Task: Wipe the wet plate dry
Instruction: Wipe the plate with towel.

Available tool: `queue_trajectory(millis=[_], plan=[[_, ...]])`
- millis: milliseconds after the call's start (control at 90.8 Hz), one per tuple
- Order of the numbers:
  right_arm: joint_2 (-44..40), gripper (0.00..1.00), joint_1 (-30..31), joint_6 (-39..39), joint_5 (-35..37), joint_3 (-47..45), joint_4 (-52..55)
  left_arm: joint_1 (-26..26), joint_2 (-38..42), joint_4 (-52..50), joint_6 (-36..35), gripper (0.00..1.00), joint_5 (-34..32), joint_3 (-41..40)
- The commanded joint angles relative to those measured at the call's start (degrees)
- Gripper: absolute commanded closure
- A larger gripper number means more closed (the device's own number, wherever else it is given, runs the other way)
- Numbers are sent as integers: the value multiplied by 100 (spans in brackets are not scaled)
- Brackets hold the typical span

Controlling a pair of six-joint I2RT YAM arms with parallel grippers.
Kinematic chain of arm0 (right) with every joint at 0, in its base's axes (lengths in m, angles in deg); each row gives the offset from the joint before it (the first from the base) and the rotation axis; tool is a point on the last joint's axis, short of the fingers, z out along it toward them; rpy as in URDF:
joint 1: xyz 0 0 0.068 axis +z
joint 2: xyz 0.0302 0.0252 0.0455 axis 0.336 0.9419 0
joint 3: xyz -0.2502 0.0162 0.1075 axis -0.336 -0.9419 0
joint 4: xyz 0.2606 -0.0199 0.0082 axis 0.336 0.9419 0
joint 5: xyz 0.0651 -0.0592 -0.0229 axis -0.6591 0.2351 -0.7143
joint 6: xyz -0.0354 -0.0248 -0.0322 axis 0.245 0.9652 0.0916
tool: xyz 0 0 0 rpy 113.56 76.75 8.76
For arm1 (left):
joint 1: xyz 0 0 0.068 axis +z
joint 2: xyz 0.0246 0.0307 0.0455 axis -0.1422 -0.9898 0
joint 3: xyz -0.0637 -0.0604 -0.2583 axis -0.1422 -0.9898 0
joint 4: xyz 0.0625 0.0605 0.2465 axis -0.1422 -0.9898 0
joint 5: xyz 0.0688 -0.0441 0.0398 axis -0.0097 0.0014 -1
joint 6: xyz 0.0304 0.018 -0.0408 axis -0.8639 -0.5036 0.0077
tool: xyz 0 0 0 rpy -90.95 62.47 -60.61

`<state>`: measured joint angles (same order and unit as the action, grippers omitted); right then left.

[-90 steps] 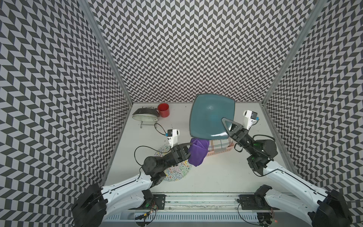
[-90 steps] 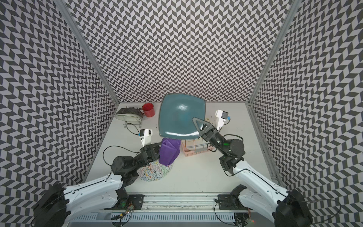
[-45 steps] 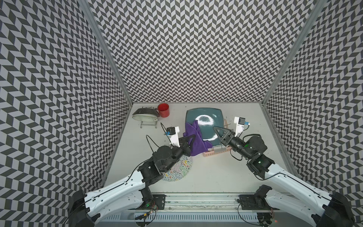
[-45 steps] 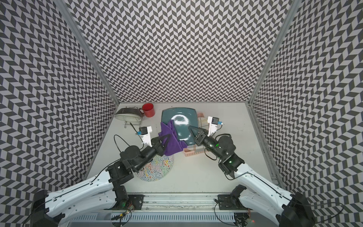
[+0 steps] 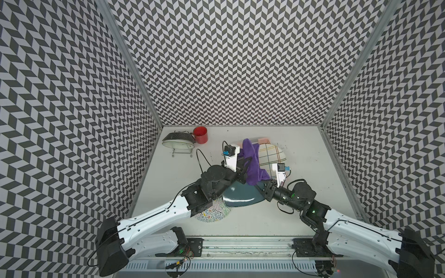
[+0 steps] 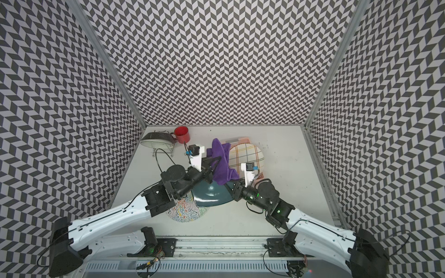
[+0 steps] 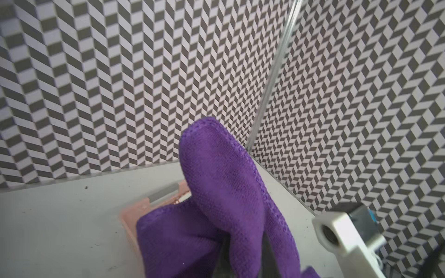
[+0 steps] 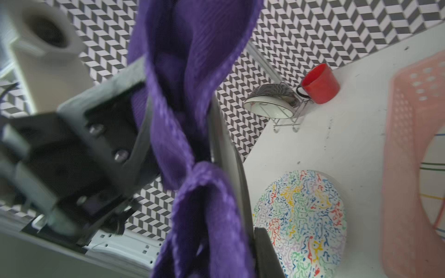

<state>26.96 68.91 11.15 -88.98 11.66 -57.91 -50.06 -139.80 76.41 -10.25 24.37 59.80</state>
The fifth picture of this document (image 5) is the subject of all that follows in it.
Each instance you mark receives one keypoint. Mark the aluminium corner post left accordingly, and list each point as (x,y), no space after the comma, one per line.
(108,18)

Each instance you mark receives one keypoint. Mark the purple cloth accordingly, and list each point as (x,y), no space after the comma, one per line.
(255,173)

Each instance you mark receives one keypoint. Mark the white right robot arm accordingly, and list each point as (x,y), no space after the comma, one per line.
(403,254)

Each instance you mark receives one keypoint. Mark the aluminium corner post right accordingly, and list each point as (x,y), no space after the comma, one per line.
(365,53)

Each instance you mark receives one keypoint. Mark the cream floral plate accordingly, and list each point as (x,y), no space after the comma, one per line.
(178,144)

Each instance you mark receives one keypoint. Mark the red plastic cup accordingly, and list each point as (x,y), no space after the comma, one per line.
(200,134)

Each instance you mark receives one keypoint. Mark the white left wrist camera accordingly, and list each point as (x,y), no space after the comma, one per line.
(230,153)

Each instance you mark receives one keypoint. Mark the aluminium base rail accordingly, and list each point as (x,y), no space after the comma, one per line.
(245,254)

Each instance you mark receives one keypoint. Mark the grey plate behind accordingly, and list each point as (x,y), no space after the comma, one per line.
(180,136)

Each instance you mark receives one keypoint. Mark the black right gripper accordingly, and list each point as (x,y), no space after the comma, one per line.
(268,191)

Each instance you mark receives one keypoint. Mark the plaid striped white plate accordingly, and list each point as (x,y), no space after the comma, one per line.
(269,154)

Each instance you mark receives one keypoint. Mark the aluminium corner post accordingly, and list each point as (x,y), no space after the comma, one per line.
(365,53)
(108,18)

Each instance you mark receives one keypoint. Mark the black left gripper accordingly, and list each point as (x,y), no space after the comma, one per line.
(241,170)

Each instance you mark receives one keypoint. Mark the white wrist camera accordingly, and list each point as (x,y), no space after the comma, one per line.
(230,153)
(281,173)

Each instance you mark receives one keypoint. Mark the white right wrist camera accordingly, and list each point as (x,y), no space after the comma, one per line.
(281,173)

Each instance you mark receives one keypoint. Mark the colourful squiggle pattern plate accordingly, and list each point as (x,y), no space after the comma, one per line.
(218,211)

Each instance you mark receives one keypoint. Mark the chrome wire plate stand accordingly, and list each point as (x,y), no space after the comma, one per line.
(177,151)

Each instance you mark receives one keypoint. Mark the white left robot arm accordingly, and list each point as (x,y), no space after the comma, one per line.
(118,242)

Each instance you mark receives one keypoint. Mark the pink perforated plastic basket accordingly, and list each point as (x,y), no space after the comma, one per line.
(253,140)

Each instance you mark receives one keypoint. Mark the dark teal plate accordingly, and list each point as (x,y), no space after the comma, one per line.
(242,195)

